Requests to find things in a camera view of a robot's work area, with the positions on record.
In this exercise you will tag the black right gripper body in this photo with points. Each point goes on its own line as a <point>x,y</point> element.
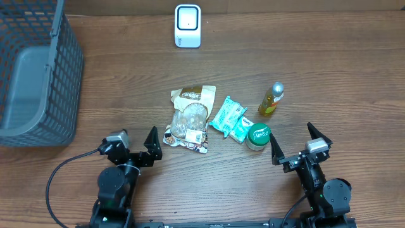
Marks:
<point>291,162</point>

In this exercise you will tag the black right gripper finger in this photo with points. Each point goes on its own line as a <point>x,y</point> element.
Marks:
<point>276,152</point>
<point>315,134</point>

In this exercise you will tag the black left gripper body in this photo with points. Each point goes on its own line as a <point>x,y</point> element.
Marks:
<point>138,159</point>

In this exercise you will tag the green lid white jar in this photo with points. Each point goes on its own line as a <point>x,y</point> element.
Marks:
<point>258,136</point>

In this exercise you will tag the teal white tissue pack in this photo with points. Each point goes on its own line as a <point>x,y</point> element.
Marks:
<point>240,130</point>

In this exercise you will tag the brown teal snack bag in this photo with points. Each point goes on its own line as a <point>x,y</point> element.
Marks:
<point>192,108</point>

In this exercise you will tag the yellow liquid bottle silver cap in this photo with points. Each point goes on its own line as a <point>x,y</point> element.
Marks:
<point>272,97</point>

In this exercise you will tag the mint green wipes pack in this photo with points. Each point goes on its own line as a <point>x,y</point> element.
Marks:
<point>227,117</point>

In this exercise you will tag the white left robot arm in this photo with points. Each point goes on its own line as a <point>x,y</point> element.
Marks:
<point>117,183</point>

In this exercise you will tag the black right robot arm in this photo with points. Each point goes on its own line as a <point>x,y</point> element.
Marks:
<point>325,202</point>

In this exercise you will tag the white barcode scanner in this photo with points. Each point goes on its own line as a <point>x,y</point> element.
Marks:
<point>187,27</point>

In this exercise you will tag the dark grey mesh basket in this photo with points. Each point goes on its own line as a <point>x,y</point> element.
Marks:
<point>42,65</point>

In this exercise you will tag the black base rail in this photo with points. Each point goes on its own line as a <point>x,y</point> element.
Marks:
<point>271,223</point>

